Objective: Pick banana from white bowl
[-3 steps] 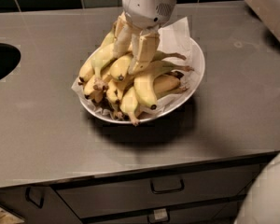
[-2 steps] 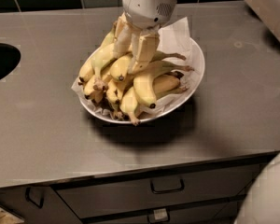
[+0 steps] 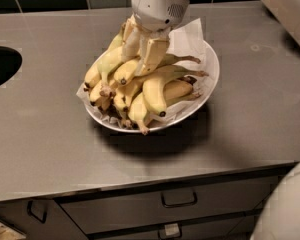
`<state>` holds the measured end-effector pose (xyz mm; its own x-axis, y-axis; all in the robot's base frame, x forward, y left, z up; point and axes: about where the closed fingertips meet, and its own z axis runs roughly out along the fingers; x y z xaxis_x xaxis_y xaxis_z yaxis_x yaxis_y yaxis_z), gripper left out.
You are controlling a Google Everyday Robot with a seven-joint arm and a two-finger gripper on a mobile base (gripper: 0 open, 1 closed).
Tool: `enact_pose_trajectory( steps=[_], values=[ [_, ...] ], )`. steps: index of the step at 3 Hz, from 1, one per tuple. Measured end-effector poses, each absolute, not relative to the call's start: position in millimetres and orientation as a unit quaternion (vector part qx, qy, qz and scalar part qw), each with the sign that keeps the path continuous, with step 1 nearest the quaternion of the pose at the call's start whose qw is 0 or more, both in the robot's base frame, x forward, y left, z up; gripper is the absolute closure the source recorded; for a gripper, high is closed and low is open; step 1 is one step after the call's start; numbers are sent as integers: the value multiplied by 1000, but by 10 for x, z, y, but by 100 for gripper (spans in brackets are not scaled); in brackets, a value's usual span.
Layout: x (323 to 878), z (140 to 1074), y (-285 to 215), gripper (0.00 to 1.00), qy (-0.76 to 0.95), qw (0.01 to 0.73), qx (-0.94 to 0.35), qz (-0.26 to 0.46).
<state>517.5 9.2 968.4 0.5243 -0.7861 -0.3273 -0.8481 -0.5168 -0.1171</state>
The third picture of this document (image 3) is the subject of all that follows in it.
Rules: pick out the lower grey drawer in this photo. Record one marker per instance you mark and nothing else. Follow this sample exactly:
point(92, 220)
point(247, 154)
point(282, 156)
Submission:
point(200, 228)

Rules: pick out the upper grey drawer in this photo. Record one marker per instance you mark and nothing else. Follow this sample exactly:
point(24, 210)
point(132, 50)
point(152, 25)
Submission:
point(96, 215)

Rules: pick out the black upper drawer handle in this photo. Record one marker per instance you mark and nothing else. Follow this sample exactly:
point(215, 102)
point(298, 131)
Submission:
point(178, 198)

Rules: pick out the grey drawer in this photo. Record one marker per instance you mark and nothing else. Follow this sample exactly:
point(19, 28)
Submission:
point(96, 215)
point(200, 228)

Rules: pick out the yellow banana front curved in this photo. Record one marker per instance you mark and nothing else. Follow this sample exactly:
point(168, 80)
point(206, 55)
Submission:
point(153, 86)

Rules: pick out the black cabinet handle left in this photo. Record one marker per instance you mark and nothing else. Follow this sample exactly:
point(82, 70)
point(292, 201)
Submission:
point(37, 210)

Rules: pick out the round sink opening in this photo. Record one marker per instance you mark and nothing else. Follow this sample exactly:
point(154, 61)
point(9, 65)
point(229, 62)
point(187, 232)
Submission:
point(10, 63)

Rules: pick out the white oval bowl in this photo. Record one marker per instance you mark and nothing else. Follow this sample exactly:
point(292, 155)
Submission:
point(185, 42)

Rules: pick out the white paper liner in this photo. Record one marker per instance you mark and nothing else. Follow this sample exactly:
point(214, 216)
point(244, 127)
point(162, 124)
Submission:
point(102, 109)

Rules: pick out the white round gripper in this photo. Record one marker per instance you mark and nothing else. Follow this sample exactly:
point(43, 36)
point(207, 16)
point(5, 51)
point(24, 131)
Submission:
point(157, 8)

